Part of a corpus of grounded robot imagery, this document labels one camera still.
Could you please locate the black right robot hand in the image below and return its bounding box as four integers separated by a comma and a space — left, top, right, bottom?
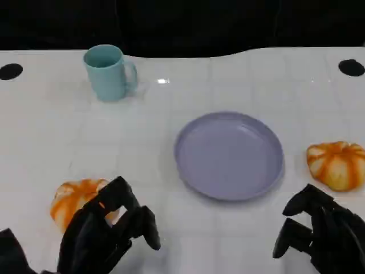
272, 184, 365, 274

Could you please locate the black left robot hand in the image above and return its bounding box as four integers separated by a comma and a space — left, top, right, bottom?
56, 176, 161, 274

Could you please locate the orange and white bread roll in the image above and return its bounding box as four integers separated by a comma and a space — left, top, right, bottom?
50, 179, 120, 233
306, 141, 365, 192

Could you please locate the lilac plate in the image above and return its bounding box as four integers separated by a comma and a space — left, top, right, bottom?
173, 111, 285, 202

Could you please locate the pale green mug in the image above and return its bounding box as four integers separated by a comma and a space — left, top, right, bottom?
83, 45, 138, 102

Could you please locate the black table grommet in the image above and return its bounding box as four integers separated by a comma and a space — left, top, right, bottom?
0, 63, 23, 80
338, 59, 365, 77

